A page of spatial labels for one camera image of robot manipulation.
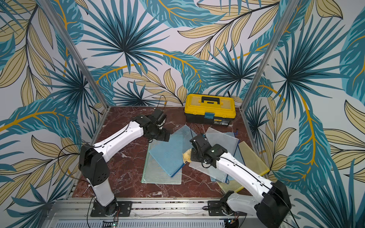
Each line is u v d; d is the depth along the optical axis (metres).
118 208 0.72
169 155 0.94
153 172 0.90
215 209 0.73
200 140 0.60
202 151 0.59
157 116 0.66
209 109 1.01
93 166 0.45
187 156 0.76
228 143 1.01
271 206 0.38
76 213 0.75
